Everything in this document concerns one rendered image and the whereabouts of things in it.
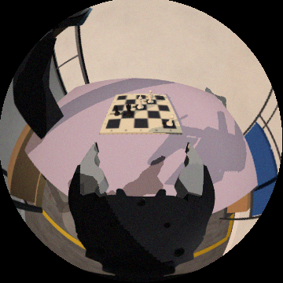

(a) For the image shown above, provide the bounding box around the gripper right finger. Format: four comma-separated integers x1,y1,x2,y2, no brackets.
175,142,215,237

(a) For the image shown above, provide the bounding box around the chessboard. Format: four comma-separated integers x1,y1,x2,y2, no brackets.
100,94,182,134

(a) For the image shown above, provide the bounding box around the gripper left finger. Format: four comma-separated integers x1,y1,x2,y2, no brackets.
68,142,108,234

